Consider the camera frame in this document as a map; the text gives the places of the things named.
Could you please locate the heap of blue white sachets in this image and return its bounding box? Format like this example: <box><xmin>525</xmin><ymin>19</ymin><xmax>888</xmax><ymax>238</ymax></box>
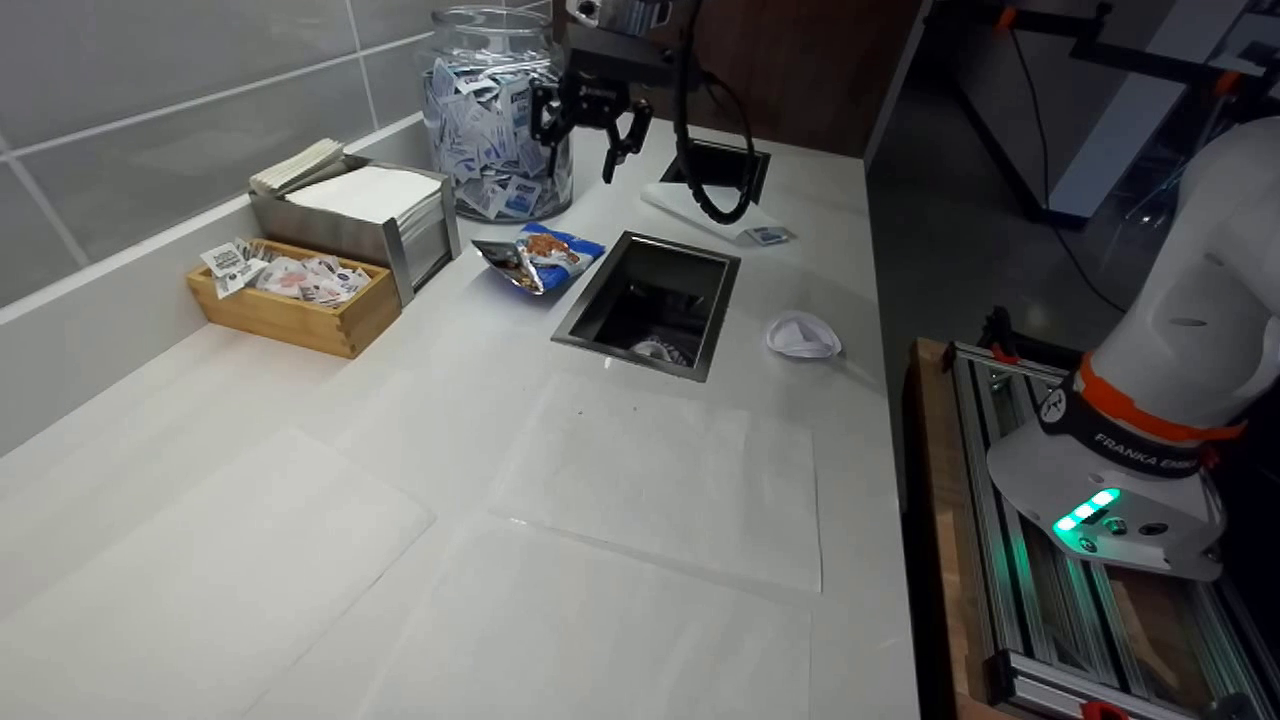
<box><xmin>424</xmin><ymin>58</ymin><xmax>573</xmax><ymax>220</ymax></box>

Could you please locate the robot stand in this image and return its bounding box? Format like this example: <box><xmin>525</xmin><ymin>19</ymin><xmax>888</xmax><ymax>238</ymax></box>
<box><xmin>904</xmin><ymin>335</ymin><xmax>1280</xmax><ymax>720</ymax></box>

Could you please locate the blue and white packet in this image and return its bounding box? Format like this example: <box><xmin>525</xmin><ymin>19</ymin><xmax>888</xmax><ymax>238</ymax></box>
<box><xmin>471</xmin><ymin>222</ymin><xmax>607</xmax><ymax>297</ymax></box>

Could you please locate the black cable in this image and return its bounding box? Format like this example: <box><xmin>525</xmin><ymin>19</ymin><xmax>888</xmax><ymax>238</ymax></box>
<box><xmin>1008</xmin><ymin>28</ymin><xmax>1129</xmax><ymax>315</ymax></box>

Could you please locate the wooden box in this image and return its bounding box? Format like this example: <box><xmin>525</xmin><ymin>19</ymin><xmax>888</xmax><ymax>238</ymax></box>
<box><xmin>186</xmin><ymin>238</ymin><xmax>403</xmax><ymax>360</ymax></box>

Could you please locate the red clamp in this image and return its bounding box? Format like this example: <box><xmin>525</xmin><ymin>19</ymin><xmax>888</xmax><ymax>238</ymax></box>
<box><xmin>980</xmin><ymin>305</ymin><xmax>1023</xmax><ymax>367</ymax></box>

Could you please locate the metal napkin holder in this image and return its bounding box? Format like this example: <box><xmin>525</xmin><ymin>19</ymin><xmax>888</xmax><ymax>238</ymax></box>
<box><xmin>249</xmin><ymin>155</ymin><xmax>463</xmax><ymax>307</ymax></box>

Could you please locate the clear plastic sheet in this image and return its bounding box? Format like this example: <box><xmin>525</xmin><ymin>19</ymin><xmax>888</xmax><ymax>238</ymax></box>
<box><xmin>355</xmin><ymin>518</ymin><xmax>813</xmax><ymax>720</ymax></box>
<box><xmin>488</xmin><ymin>372</ymin><xmax>824</xmax><ymax>595</ymax></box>
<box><xmin>0</xmin><ymin>427</ymin><xmax>437</xmax><ymax>720</ymax></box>

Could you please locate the heap of mixed sachets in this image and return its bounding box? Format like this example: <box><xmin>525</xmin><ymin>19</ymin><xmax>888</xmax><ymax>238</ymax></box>
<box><xmin>200</xmin><ymin>238</ymin><xmax>372</xmax><ymax>307</ymax></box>

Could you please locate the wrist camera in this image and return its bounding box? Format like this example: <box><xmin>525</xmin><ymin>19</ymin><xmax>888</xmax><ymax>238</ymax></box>
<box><xmin>566</xmin><ymin>0</ymin><xmax>673</xmax><ymax>37</ymax></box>

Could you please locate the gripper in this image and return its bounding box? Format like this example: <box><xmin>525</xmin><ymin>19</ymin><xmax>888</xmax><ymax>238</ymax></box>
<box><xmin>529</xmin><ymin>38</ymin><xmax>656</xmax><ymax>186</ymax></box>

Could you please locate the large metal counter chute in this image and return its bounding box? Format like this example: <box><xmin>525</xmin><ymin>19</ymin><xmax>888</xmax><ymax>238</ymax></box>
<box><xmin>551</xmin><ymin>231</ymin><xmax>742</xmax><ymax>384</ymax></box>

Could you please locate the stack of folded beige napkins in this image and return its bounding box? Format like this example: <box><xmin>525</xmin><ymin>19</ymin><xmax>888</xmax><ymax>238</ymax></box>
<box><xmin>249</xmin><ymin>138</ymin><xmax>347</xmax><ymax>197</ymax></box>

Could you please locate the glass jar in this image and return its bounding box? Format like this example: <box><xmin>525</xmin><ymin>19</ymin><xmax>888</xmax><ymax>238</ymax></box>
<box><xmin>418</xmin><ymin>5</ymin><xmax>577</xmax><ymax>224</ymax></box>

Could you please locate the black frame table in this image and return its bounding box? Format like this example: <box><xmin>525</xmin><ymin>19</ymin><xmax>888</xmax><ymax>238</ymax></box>
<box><xmin>925</xmin><ymin>0</ymin><xmax>1280</xmax><ymax>227</ymax></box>

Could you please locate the stack of white napkins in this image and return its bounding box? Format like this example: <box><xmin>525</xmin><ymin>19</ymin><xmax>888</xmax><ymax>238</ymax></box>
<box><xmin>285</xmin><ymin>165</ymin><xmax>447</xmax><ymax>286</ymax></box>

